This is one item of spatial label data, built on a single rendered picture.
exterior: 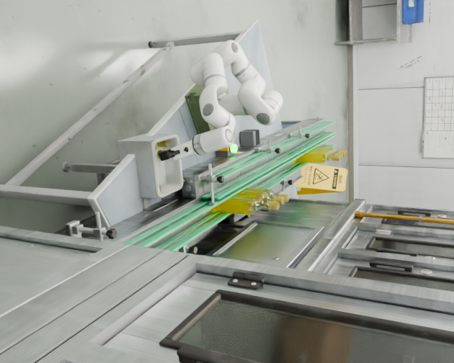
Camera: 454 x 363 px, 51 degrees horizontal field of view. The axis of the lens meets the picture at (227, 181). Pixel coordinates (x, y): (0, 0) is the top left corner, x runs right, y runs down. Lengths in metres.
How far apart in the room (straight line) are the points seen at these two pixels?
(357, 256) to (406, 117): 5.90
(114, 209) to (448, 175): 6.51
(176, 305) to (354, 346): 0.30
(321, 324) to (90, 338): 0.34
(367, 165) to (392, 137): 0.58
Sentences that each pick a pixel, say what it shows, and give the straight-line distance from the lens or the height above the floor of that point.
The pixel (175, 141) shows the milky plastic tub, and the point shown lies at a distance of 1.91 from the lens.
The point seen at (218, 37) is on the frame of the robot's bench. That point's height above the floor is 0.51.
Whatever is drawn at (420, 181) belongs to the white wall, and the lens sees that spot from 7.86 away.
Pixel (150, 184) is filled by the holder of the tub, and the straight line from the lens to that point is 1.82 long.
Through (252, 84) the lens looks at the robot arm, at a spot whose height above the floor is 1.06.
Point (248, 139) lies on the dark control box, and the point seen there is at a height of 0.80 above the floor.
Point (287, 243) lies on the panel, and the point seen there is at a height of 1.24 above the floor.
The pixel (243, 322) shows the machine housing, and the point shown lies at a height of 1.60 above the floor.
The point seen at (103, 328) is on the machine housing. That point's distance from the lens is 0.76.
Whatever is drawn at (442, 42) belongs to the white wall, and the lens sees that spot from 7.59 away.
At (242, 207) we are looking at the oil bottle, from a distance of 1.99.
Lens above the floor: 1.91
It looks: 28 degrees down
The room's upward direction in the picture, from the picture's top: 93 degrees clockwise
